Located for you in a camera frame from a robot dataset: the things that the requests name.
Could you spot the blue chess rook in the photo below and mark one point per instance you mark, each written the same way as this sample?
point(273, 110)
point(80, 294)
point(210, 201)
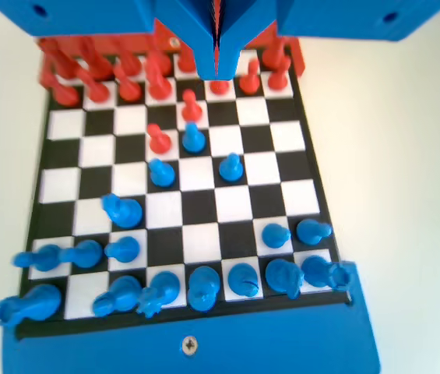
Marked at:
point(321, 271)
point(29, 304)

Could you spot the blue chess pawn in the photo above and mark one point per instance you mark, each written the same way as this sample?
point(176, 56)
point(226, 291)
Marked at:
point(193, 138)
point(276, 235)
point(162, 173)
point(123, 249)
point(313, 230)
point(230, 168)
point(83, 253)
point(34, 259)

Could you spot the black and white chessboard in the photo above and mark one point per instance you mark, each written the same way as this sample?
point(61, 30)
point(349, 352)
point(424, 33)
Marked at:
point(235, 202)

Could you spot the red chess queen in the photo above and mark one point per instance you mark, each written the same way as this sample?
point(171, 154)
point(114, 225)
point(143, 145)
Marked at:
point(157, 59)

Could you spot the red chess bishop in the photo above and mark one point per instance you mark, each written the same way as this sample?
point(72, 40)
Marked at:
point(128, 62)

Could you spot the red chess pawn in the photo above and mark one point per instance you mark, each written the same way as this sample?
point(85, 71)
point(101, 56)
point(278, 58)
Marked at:
point(191, 108)
point(218, 86)
point(129, 90)
point(279, 80)
point(159, 142)
point(250, 81)
point(65, 95)
point(98, 92)

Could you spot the blue chess knight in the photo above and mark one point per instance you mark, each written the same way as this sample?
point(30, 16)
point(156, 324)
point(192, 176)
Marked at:
point(122, 210)
point(284, 277)

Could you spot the red printed base plate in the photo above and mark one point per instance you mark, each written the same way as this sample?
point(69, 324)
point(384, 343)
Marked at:
point(161, 39)

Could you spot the silver screw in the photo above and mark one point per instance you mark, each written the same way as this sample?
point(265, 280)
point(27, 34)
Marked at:
point(190, 346)

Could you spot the blue chess bishop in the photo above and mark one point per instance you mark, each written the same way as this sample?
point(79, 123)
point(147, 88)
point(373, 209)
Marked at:
point(244, 279)
point(116, 296)

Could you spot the red chess rook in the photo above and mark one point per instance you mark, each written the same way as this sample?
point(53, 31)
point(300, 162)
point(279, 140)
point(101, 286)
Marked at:
point(54, 58)
point(276, 52)

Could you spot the blue chess king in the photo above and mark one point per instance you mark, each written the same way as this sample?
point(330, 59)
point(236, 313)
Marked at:
point(203, 288)

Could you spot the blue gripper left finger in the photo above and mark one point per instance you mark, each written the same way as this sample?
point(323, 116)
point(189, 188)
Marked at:
point(188, 23)

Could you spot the group of blue chess pieces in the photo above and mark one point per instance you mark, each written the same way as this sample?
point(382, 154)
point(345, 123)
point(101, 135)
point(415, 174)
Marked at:
point(126, 350)

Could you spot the blue chess queen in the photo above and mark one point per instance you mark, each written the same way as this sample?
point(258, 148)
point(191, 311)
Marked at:
point(161, 290)

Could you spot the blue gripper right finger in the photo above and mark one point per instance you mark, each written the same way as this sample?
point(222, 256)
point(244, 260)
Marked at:
point(243, 23)

